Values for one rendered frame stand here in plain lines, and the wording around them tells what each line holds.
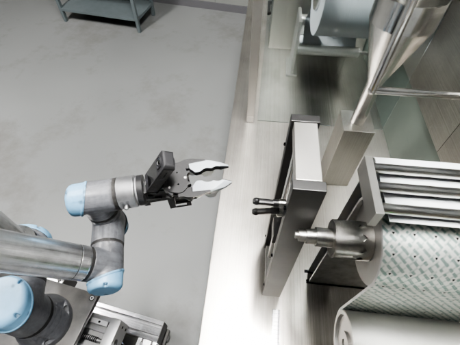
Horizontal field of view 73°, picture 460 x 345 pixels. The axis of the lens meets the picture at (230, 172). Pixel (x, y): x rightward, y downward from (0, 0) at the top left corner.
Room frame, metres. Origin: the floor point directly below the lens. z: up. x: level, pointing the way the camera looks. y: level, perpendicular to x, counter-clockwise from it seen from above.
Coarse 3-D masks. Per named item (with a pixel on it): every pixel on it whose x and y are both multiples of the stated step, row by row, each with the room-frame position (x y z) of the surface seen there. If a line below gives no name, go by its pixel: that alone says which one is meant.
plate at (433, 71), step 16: (448, 16) 0.88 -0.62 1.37; (448, 32) 0.84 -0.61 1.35; (432, 48) 0.88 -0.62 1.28; (448, 48) 0.80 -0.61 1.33; (432, 64) 0.83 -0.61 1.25; (448, 64) 0.76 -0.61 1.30; (416, 80) 0.87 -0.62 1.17; (432, 80) 0.79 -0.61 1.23; (448, 80) 0.72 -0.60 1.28; (432, 112) 0.70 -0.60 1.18; (448, 112) 0.64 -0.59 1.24; (432, 128) 0.66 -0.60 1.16; (448, 128) 0.60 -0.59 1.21; (448, 144) 0.56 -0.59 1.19; (448, 160) 0.53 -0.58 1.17
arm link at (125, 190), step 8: (128, 176) 0.42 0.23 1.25; (120, 184) 0.39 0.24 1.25; (128, 184) 0.39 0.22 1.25; (120, 192) 0.37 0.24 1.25; (128, 192) 0.37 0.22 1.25; (120, 200) 0.36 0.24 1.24; (128, 200) 0.36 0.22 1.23; (136, 200) 0.37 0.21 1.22; (120, 208) 0.36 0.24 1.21; (128, 208) 0.35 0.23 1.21
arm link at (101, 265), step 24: (0, 240) 0.23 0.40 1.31; (24, 240) 0.25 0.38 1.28; (48, 240) 0.26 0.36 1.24; (96, 240) 0.31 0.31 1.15; (120, 240) 0.31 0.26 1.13; (0, 264) 0.20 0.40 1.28; (24, 264) 0.21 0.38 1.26; (48, 264) 0.22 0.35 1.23; (72, 264) 0.23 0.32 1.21; (96, 264) 0.24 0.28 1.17; (120, 264) 0.26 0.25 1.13; (96, 288) 0.20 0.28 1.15; (120, 288) 0.21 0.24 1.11
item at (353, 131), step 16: (368, 32) 0.69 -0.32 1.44; (384, 32) 0.63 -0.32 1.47; (368, 48) 0.68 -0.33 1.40; (384, 48) 0.63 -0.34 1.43; (400, 48) 0.62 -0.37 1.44; (416, 48) 0.63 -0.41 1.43; (368, 64) 0.67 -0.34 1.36; (400, 64) 0.64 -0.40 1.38; (368, 80) 0.67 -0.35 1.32; (384, 80) 0.65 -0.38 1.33; (368, 96) 0.66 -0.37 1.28; (352, 112) 0.71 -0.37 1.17; (368, 112) 0.66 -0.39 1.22; (336, 128) 0.70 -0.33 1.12; (352, 128) 0.65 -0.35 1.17; (368, 128) 0.65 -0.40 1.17; (336, 144) 0.65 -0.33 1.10; (352, 144) 0.63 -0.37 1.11; (368, 144) 0.63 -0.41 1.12; (336, 160) 0.63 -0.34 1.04; (352, 160) 0.63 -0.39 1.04; (336, 176) 0.63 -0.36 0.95; (352, 176) 0.63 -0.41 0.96
